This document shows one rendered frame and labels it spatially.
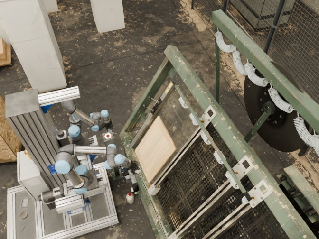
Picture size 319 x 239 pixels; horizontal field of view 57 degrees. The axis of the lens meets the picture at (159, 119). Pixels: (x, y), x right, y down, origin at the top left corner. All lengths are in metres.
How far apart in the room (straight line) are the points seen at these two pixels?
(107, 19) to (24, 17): 2.30
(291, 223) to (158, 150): 1.50
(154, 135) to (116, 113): 1.94
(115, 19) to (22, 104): 4.38
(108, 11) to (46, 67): 1.99
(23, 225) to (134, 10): 5.17
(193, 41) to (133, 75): 1.58
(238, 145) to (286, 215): 0.55
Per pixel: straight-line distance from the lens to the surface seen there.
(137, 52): 6.02
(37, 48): 4.96
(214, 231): 2.47
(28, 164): 3.14
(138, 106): 3.28
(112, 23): 6.61
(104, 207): 3.84
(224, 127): 2.28
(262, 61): 2.47
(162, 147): 2.95
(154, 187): 2.99
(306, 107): 2.23
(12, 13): 4.67
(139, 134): 3.25
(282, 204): 2.04
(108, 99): 5.14
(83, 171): 2.87
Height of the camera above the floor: 3.70
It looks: 51 degrees down
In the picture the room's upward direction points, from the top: 1 degrees counter-clockwise
